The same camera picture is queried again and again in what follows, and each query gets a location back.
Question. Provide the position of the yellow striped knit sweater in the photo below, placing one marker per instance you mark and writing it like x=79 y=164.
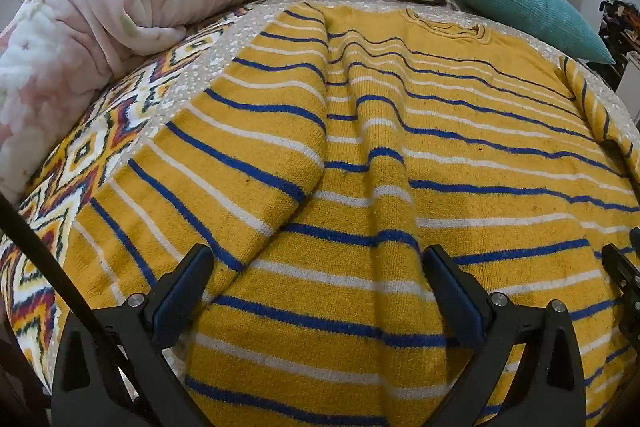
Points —
x=350 y=157

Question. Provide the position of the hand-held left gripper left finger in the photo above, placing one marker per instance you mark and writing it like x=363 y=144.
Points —
x=172 y=303

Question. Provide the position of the beige dotted geometric bedspread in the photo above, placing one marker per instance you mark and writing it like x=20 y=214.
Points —
x=90 y=157

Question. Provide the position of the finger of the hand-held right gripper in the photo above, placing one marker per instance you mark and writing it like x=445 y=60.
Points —
x=622 y=276

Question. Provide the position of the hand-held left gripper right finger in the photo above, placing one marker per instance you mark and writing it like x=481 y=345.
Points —
x=457 y=303

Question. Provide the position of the dark clothes pile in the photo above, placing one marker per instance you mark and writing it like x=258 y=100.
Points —
x=620 y=22

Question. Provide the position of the pink floral fleece blanket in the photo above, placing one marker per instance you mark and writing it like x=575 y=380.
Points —
x=100 y=17

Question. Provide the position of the teal ribbed pillow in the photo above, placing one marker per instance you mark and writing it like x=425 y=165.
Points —
x=525 y=2

